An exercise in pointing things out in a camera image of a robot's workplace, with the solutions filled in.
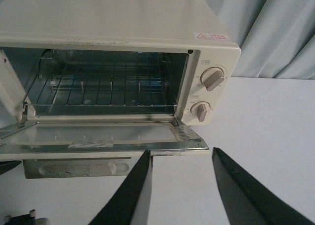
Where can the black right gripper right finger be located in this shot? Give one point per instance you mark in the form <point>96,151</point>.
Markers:
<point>248,202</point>

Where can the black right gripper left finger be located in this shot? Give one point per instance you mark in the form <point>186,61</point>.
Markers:
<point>131,202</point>

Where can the cream glass oven door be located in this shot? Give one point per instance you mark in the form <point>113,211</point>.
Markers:
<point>89,149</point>

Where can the beige lower oven knob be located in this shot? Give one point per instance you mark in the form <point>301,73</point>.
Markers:
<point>200,110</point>

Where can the beige oven knob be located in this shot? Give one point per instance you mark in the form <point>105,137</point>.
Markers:
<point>212,77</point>
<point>200,110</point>

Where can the beige upper oven knob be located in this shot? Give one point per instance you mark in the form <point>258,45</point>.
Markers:
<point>212,77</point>

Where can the cream Toshiba toaster oven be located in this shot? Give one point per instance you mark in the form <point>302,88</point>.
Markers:
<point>128,25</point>

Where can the dark plug object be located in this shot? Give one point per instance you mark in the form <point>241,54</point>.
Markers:
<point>25,220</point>

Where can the red warning sticker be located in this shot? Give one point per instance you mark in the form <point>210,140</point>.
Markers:
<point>211,36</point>

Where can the chrome wire oven rack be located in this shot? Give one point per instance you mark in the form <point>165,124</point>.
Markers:
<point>106,78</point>

